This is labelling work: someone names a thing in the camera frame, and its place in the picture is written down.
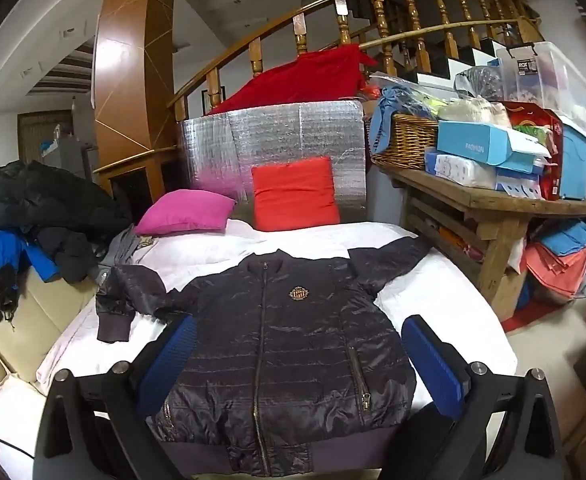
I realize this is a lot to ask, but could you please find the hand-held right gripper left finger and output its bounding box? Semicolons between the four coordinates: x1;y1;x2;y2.
35;312;198;480

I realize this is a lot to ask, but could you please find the red pillow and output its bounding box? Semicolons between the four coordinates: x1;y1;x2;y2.
251;156;341;232

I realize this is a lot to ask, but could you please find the black down coat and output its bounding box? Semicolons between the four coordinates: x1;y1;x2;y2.
0;160;131;283

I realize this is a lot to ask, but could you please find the wooden column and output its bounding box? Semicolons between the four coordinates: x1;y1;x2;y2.
92;0;178;171

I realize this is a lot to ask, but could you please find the wooden table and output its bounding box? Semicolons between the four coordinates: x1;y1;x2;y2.
373;160;586;321

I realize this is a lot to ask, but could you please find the wooden stair railing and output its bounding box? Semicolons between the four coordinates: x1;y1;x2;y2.
167;0;548;123

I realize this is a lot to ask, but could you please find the magenta pillow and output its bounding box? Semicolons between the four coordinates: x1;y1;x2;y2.
134;189;237;237

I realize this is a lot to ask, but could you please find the grey garment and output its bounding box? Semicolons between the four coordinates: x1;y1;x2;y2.
90;225;154;281

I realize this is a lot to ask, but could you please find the wicker basket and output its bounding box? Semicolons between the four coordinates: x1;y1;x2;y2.
368;112;441;171

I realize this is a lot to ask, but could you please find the red gift box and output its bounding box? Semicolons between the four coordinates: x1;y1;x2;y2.
503;101;564;202

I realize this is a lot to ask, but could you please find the black quilted jacket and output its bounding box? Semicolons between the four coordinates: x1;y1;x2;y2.
95;235;431;478

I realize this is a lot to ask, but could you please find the silver insulation mat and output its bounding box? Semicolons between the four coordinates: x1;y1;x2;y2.
175;100;368;226

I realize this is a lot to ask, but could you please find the clear plastic storage bin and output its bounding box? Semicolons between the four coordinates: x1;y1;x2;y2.
498;41;586;121

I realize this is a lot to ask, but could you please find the red cloth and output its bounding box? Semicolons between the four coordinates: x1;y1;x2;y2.
208;44;378;116

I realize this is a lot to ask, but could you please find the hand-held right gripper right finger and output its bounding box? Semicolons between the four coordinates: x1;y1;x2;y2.
383;314;571;480

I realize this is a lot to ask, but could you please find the beige sofa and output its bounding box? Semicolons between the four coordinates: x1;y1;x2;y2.
0;265;98;411

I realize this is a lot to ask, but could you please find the white tissue pack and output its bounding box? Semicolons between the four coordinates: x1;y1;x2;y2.
425;149;498;191

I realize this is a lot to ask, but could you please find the dark plastic bag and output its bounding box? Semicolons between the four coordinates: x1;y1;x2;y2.
454;66;504;98

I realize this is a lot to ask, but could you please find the blue storage box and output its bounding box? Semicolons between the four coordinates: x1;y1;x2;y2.
558;115;586;201

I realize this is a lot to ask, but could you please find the white blanket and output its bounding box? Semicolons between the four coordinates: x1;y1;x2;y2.
0;217;518;480

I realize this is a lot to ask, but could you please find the cream knitted cloth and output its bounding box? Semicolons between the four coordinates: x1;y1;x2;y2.
438;95;511;128

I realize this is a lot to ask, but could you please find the light blue cardboard box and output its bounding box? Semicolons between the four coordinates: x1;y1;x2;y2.
437;120;554;173

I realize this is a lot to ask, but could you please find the pink folded cloth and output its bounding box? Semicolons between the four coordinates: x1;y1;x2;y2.
523;242;586;291

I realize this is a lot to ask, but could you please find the blue folded cloth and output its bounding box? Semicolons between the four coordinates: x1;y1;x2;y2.
543;220;586;256

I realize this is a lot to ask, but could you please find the red floor mat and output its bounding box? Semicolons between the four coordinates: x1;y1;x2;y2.
500;300;554;333

